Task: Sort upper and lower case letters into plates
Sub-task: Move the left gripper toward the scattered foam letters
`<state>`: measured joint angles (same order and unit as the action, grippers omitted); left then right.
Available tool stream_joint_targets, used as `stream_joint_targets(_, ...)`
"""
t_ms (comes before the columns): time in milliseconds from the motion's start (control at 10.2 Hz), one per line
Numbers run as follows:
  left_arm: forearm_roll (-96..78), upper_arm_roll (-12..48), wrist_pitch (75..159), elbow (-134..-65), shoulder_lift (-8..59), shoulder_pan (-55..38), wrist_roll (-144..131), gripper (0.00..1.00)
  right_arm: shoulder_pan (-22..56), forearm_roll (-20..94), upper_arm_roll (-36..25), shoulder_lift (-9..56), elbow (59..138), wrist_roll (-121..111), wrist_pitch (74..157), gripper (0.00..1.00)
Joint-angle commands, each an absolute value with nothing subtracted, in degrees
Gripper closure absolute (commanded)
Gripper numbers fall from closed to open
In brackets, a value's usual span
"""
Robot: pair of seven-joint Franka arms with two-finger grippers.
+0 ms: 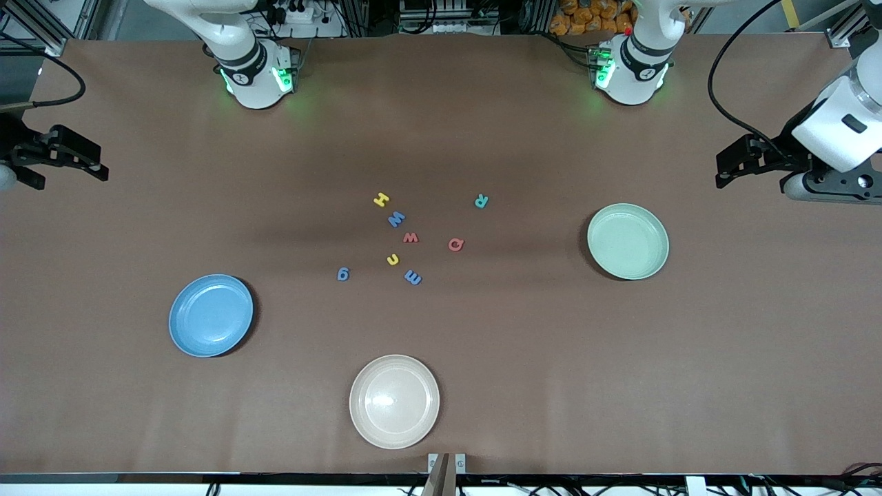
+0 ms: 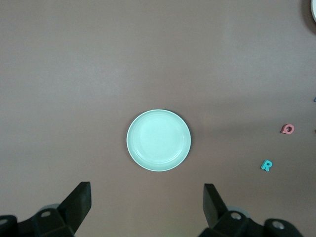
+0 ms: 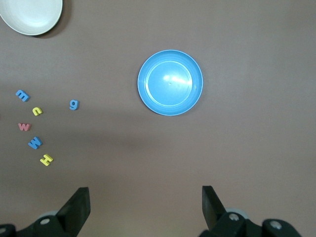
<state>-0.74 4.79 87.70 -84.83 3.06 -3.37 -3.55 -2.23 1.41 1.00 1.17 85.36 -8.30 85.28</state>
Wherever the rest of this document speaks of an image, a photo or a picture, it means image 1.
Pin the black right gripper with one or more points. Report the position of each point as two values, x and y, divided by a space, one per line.
12 140

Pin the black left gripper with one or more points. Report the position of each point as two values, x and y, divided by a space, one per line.
779 155

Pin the teal foam capital R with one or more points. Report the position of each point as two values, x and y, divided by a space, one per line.
481 201

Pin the blue foam small g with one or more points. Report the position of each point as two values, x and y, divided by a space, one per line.
344 275

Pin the yellow foam capital H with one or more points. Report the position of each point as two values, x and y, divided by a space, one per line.
381 200

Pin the blue foam capital W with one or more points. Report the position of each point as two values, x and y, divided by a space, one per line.
396 220

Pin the blue foam small m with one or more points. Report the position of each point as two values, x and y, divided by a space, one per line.
413 278

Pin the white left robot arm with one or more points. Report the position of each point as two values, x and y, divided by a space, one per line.
630 76

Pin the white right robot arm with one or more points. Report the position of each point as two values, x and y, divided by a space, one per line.
251 76

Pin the pale green round plate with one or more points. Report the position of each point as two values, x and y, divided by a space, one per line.
628 241

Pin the blue round plate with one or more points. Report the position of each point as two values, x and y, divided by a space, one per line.
211 315

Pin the pile of orange items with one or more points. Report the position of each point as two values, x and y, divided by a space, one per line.
586 17

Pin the white power strip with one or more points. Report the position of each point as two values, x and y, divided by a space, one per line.
296 14

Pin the red foam capital Q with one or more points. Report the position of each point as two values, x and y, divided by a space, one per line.
452 245

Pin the beige round plate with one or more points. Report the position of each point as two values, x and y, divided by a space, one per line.
394 401

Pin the aluminium frame profile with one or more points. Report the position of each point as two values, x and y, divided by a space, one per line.
844 31
48 27

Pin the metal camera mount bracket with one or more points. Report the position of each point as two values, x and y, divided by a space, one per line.
446 465

